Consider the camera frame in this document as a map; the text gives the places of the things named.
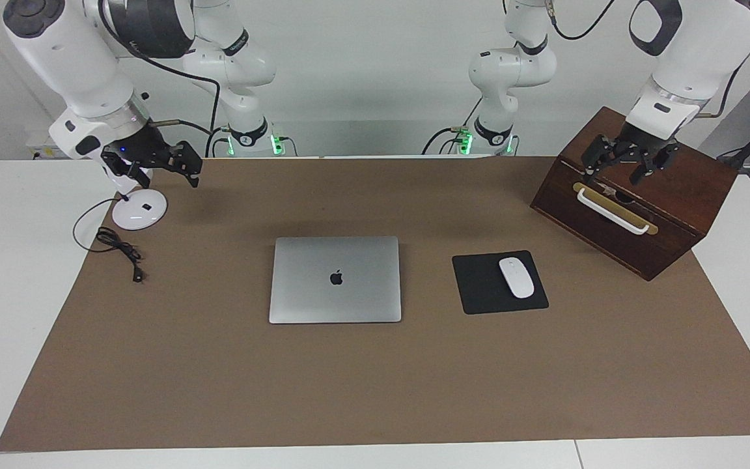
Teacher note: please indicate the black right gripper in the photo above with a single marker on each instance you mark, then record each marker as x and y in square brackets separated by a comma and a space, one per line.
[133, 148]

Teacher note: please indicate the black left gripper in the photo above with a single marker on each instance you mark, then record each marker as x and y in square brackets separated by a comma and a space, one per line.
[642, 138]

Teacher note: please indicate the grey silver laptop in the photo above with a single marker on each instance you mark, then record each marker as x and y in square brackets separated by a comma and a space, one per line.
[336, 293]

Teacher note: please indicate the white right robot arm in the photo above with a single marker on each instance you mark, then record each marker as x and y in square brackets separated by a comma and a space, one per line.
[69, 58]

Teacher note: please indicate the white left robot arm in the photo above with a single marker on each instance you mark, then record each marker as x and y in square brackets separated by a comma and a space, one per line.
[700, 58]

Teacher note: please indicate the white desk lamp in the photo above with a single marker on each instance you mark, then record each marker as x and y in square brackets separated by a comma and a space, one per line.
[137, 212]

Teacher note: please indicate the brown wooden box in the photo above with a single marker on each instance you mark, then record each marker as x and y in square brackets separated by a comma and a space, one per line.
[635, 251]

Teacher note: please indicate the white computer mouse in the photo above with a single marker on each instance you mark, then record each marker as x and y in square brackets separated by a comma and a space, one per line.
[517, 278]

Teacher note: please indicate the black mouse pad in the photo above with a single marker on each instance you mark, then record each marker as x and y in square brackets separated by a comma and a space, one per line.
[479, 286]

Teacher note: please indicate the brown table mat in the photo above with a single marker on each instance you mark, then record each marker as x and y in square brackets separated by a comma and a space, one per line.
[375, 391]

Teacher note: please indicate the white wall power strip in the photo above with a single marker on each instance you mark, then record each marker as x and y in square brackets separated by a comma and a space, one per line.
[43, 146]

